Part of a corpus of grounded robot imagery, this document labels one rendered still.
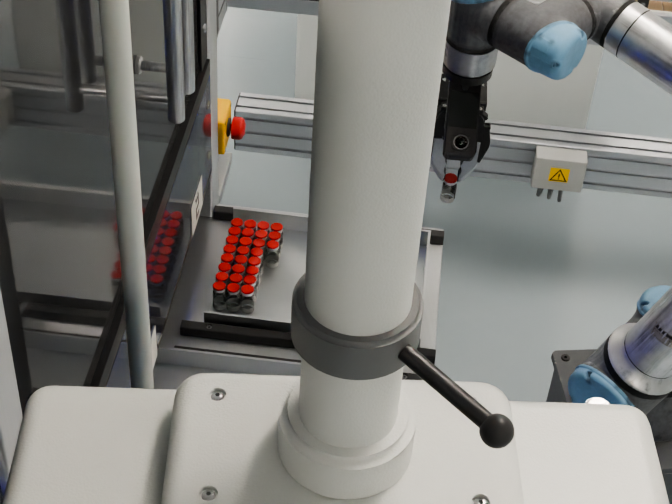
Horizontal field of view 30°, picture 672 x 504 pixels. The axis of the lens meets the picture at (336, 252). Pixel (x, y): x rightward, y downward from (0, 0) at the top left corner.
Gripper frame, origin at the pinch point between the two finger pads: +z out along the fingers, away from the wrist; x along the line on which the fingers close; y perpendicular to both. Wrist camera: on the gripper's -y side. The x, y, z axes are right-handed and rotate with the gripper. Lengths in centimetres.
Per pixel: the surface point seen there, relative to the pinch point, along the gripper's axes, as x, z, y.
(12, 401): 41, -37, -75
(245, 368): 28.1, 22.3, -22.8
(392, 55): 11, -89, -87
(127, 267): 35, -36, -57
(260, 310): 27.6, 24.5, -9.2
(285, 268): 24.8, 25.4, 1.2
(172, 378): 39, 23, -25
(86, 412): 32, -49, -83
